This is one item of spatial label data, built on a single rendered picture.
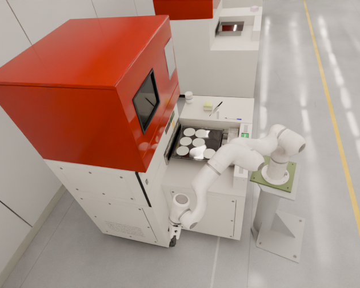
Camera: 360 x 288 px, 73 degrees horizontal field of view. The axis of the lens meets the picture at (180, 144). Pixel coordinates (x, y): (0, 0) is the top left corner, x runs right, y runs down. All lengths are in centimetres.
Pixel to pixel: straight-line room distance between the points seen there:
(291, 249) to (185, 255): 95
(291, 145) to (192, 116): 92
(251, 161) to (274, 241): 141
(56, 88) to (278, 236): 218
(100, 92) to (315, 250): 222
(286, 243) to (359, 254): 59
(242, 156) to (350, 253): 172
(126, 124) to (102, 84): 22
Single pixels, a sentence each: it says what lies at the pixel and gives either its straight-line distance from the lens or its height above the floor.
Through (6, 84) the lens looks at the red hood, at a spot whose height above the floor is 180.
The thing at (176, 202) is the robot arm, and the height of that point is 133.
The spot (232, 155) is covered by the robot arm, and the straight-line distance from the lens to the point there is 118.
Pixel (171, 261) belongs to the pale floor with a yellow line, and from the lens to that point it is 249.
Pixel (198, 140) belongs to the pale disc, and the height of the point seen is 90.
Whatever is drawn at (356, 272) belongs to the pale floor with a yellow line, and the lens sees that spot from 268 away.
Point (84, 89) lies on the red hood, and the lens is 116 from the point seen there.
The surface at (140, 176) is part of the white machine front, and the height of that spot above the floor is 118.
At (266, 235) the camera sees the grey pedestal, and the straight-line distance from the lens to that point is 257.
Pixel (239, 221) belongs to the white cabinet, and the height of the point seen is 45.
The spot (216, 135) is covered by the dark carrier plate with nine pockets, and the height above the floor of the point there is 90.
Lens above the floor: 233
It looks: 45 degrees down
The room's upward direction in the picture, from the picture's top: 10 degrees counter-clockwise
